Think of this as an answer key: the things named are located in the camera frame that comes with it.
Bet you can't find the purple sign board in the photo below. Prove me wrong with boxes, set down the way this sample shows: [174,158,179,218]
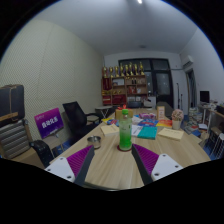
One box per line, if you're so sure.
[34,107,65,140]

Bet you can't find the small white round table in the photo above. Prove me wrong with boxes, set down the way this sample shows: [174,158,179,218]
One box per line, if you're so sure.
[95,105,114,118]

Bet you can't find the wooden side desk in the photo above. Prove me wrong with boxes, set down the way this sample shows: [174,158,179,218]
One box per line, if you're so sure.
[199,104,224,134]

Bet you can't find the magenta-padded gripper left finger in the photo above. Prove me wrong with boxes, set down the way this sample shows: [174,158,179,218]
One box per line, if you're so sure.
[44,144,95,187]

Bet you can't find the pink flowers in white pot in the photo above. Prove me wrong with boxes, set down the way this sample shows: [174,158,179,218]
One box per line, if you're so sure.
[170,109,185,131]

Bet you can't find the black computer monitor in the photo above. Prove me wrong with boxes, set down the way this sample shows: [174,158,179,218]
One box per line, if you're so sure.
[199,90,211,104]

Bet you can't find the blue colourful book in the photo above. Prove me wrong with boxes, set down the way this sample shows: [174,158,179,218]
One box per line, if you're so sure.
[138,118,159,127]

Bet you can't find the stack of books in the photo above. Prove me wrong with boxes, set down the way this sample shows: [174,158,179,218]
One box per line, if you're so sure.
[188,107,201,129]

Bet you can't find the white open booklet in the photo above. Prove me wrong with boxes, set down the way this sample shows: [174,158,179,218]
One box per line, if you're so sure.
[131,124,144,138]

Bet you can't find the green drink bottle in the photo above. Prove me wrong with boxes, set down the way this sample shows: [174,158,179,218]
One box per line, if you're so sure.
[118,108,133,152]

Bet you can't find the wooden shelf unit with trophies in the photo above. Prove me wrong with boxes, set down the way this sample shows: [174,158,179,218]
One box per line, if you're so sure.
[101,61,148,106]

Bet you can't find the stainless steel cup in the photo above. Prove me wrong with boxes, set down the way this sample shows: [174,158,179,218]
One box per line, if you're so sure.
[86,135,102,150]

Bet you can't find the black framed glass door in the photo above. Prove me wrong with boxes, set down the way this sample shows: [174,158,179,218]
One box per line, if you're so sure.
[118,58,174,108]

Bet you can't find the pale yellow notebook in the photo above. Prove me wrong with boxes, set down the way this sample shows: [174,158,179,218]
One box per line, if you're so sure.
[157,127,185,141]
[100,123,120,136]

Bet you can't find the teal book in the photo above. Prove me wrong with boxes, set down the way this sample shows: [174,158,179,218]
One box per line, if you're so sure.
[137,125,158,140]

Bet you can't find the small orange standing card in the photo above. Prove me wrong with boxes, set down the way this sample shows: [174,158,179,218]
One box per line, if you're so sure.
[156,105,167,121]

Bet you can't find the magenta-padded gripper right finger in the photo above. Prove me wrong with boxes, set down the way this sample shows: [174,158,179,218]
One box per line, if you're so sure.
[130,143,184,186]

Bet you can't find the white air conditioner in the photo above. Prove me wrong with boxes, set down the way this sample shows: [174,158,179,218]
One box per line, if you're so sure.
[180,54,195,69]

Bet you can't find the grey ribbed suitcase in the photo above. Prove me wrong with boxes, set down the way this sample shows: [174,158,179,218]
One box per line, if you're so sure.
[0,119,32,160]

